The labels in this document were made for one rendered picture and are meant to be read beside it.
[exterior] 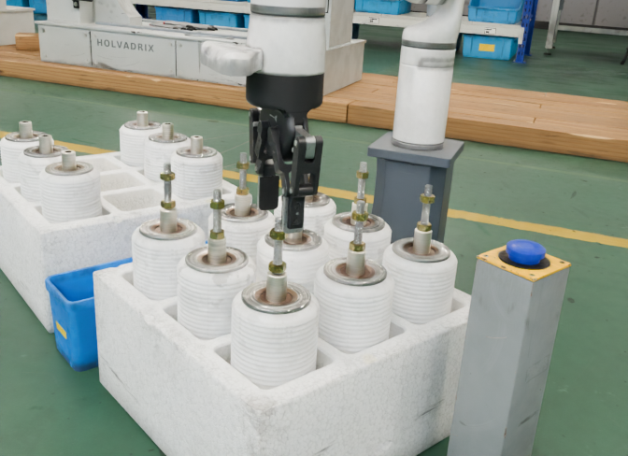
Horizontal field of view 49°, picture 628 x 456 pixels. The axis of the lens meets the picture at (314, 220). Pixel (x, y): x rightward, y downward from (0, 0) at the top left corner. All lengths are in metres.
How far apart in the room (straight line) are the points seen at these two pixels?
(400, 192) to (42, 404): 0.66
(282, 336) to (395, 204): 0.55
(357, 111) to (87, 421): 1.96
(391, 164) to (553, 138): 1.48
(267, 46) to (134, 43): 2.63
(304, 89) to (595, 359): 0.79
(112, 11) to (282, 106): 2.89
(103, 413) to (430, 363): 0.45
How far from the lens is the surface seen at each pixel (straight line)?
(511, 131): 2.62
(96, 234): 1.17
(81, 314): 1.05
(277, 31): 0.63
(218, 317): 0.81
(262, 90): 0.64
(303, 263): 0.86
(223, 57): 0.61
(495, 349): 0.76
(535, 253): 0.73
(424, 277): 0.86
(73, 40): 3.45
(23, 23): 4.28
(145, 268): 0.91
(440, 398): 0.93
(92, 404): 1.03
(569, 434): 1.06
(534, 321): 0.74
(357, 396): 0.79
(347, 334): 0.80
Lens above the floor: 0.59
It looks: 21 degrees down
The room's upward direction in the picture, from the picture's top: 3 degrees clockwise
